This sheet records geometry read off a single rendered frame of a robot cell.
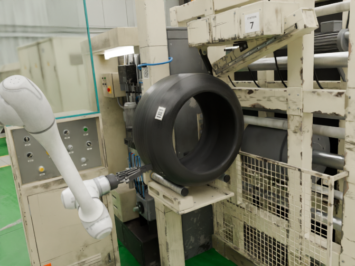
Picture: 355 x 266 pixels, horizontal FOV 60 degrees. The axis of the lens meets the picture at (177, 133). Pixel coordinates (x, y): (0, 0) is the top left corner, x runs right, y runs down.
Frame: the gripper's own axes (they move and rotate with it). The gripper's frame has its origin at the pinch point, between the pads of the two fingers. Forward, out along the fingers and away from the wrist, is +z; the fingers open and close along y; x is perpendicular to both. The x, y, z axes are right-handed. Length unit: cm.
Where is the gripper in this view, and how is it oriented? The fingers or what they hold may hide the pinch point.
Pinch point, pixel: (145, 168)
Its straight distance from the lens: 157.3
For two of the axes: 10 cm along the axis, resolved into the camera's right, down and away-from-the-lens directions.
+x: 1.9, 9.5, 2.6
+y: -5.2, -1.3, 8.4
